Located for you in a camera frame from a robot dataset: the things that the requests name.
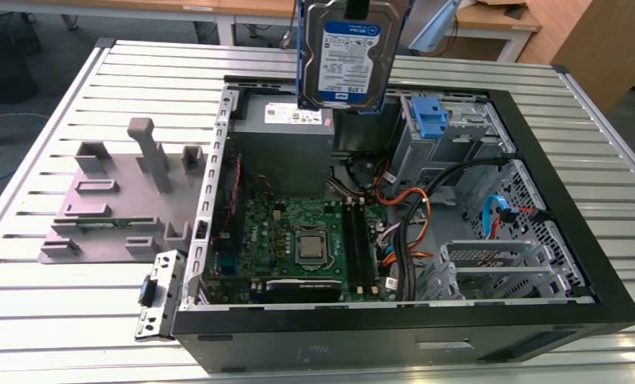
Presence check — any black bin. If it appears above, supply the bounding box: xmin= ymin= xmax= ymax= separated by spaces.
xmin=0 ymin=10 xmax=44 ymax=106

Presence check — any orange wire bundle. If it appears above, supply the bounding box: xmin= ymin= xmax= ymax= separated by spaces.
xmin=375 ymin=187 xmax=436 ymax=262

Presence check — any power wire with black connector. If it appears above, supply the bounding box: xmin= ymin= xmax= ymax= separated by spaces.
xmin=505 ymin=206 xmax=552 ymax=226

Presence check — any black CPU socket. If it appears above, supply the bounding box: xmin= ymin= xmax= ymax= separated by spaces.
xmin=293 ymin=224 xmax=333 ymax=270

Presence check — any wooden desk with white legs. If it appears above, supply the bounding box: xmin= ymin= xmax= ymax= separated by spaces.
xmin=417 ymin=0 xmax=543 ymax=63
xmin=44 ymin=0 xmax=303 ymax=46

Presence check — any grey power supply unit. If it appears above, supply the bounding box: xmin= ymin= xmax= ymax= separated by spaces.
xmin=225 ymin=94 xmax=337 ymax=201

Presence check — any silver CPU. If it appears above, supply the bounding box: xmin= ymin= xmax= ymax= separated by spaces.
xmin=299 ymin=235 xmax=327 ymax=259

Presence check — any black open PC case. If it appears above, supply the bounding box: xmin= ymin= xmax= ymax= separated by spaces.
xmin=133 ymin=74 xmax=635 ymax=375

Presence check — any metal disk bay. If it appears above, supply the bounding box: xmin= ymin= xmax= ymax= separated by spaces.
xmin=437 ymin=239 xmax=588 ymax=302

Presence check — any hard disk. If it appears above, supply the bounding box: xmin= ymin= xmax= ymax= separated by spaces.
xmin=295 ymin=0 xmax=417 ymax=116

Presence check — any blue VGA port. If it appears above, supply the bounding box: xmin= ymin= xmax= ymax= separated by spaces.
xmin=136 ymin=277 xmax=158 ymax=309

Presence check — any black RAM slot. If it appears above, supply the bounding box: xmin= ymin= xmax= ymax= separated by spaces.
xmin=355 ymin=198 xmax=381 ymax=295
xmin=343 ymin=198 xmax=369 ymax=295

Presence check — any black cable bundle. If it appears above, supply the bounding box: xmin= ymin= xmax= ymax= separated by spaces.
xmin=396 ymin=158 xmax=511 ymax=302

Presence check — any blue data wire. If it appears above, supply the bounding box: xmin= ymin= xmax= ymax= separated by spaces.
xmin=483 ymin=194 xmax=535 ymax=242

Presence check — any blue plastic drive latch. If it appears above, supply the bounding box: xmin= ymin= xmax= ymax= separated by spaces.
xmin=409 ymin=95 xmax=449 ymax=139

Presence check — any pale blue floor cable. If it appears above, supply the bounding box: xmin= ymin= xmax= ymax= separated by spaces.
xmin=0 ymin=112 xmax=50 ymax=125

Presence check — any metal optical drive cage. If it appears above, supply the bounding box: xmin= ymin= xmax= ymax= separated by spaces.
xmin=391 ymin=94 xmax=503 ymax=190

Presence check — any thin red wire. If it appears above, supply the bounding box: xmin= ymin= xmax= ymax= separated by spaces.
xmin=229 ymin=154 xmax=244 ymax=214

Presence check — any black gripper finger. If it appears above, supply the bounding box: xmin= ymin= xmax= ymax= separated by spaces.
xmin=344 ymin=0 xmax=372 ymax=21

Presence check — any black graphics card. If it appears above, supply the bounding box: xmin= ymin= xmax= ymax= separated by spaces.
xmin=248 ymin=278 xmax=345 ymax=303

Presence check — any green RAM stick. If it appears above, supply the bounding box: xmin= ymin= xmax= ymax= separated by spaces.
xmin=76 ymin=218 xmax=134 ymax=231

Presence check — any wooden cabinet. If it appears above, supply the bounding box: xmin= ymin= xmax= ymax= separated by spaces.
xmin=517 ymin=0 xmax=635 ymax=116

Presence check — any green motherboard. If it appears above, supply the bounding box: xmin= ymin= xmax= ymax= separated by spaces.
xmin=209 ymin=197 xmax=403 ymax=303

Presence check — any grey parts rack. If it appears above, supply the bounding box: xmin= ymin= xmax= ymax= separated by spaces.
xmin=38 ymin=117 xmax=212 ymax=266

